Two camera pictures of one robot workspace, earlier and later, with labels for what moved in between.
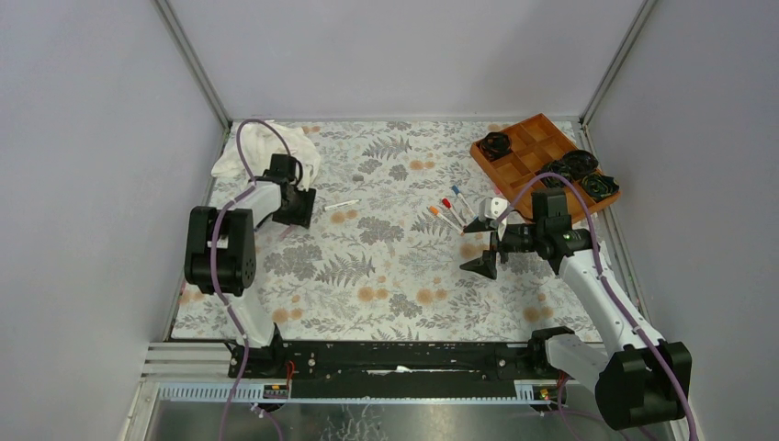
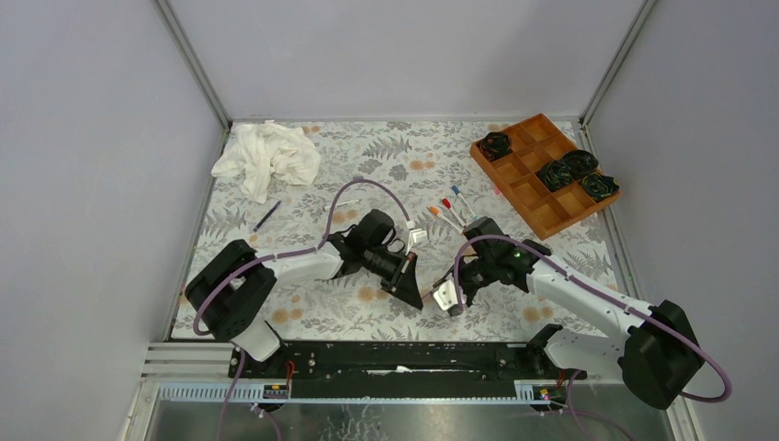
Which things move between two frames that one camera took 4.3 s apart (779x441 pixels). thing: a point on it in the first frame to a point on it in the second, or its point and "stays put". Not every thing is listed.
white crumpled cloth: (250, 145) stays put
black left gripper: (301, 218) to (406, 288)
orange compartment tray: (513, 156) stays put
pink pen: (286, 231) to (435, 285)
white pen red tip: (446, 203) stays put
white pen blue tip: (457, 191) stays put
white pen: (327, 208) stays put
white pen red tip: (446, 203) to (452, 225)
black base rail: (344, 371) stays put
